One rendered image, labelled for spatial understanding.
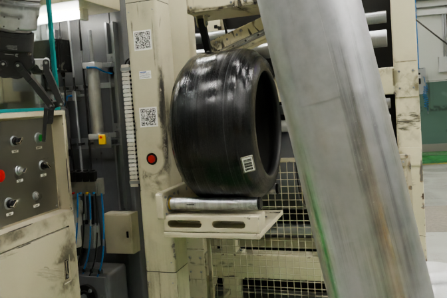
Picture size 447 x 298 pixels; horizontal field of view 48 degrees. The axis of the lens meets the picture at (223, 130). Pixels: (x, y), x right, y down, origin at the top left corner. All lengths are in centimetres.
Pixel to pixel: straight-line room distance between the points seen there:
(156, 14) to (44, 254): 94
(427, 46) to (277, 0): 1065
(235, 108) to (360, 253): 118
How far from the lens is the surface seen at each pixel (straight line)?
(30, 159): 188
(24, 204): 186
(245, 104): 163
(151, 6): 195
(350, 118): 47
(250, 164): 165
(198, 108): 165
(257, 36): 220
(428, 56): 1111
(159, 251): 201
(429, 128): 1103
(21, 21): 100
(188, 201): 183
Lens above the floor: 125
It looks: 3 degrees down
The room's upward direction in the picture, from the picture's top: 4 degrees counter-clockwise
